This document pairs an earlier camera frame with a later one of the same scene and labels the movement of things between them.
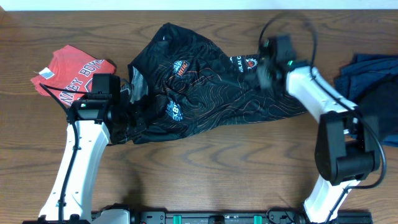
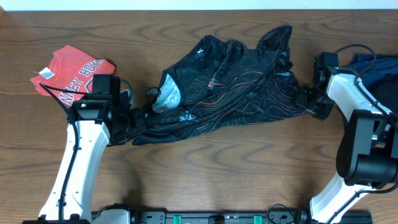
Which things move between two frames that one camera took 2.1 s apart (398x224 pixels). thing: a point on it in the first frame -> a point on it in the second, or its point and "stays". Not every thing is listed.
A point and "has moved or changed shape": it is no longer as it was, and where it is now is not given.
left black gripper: x=140 y=127 stays
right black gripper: x=265 y=76 -> x=319 y=114
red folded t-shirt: x=70 y=68 stays
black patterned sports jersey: x=188 y=84 has moved or changed shape
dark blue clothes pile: x=370 y=81 stays
